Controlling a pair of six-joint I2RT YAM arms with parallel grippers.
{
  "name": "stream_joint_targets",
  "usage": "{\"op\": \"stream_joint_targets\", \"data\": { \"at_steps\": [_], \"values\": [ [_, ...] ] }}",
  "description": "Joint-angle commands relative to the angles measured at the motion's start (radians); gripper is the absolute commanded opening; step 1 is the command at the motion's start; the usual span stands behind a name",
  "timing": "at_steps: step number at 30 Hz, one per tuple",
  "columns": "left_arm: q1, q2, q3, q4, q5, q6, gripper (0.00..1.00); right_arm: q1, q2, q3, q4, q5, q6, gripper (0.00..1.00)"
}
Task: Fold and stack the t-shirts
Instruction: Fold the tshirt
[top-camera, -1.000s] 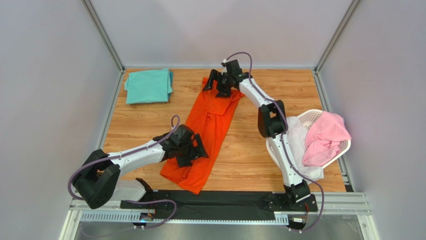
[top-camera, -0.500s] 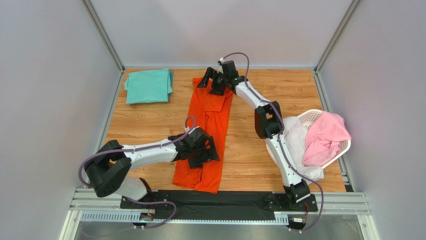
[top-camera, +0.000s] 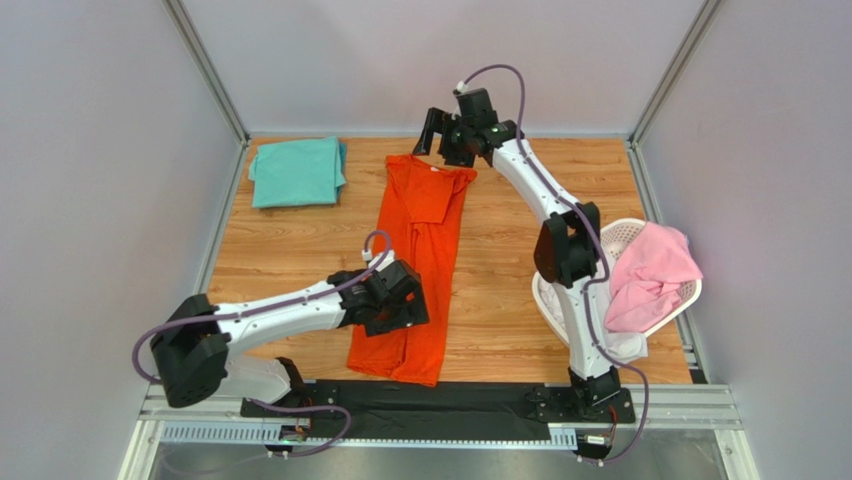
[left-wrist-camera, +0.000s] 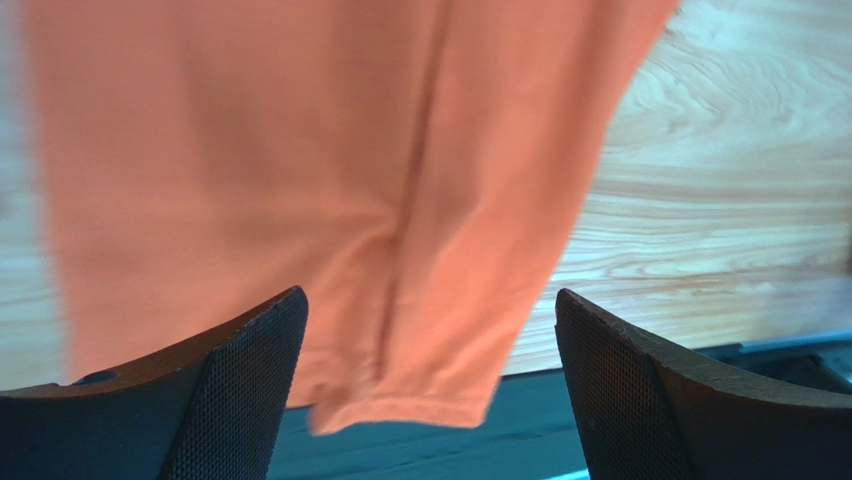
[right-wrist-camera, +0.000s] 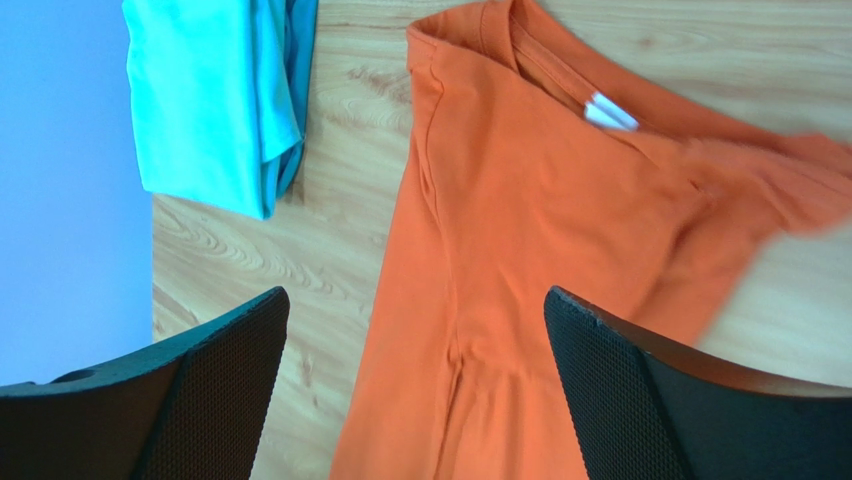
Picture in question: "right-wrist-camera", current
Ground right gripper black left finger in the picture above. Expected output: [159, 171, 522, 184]
[1, 287, 290, 479]

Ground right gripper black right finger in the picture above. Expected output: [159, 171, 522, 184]
[544, 287, 851, 479]

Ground orange t-shirt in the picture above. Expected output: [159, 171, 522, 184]
[331, 1, 851, 479]

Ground folded teal t-shirt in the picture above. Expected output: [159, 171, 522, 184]
[122, 0, 319, 220]

